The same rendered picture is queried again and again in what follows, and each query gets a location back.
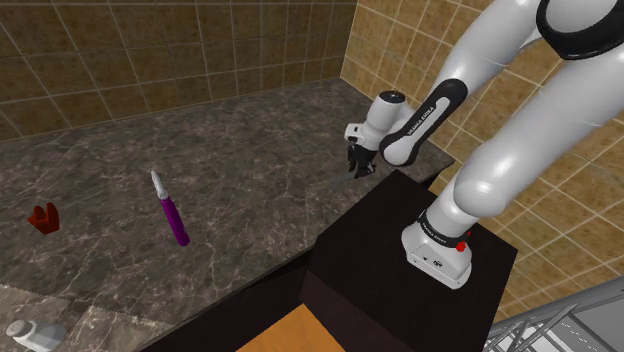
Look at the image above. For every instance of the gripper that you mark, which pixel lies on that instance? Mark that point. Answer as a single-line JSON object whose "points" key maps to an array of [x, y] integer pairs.
{"points": [[360, 155]]}

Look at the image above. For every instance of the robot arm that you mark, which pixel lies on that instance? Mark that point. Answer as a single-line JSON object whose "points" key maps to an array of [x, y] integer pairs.
{"points": [[516, 146]]}

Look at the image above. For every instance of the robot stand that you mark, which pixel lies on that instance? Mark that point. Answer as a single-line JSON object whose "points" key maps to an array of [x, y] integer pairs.
{"points": [[370, 273]]}

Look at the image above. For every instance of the grey metal rack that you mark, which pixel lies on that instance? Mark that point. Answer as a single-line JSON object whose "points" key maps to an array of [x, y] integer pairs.
{"points": [[560, 322]]}

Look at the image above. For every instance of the red notched block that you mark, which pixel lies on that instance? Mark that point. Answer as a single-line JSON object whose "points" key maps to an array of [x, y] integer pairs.
{"points": [[45, 219]]}

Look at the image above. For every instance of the grey salt shaker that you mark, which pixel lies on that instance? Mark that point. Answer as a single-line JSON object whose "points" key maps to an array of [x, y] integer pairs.
{"points": [[34, 334]]}

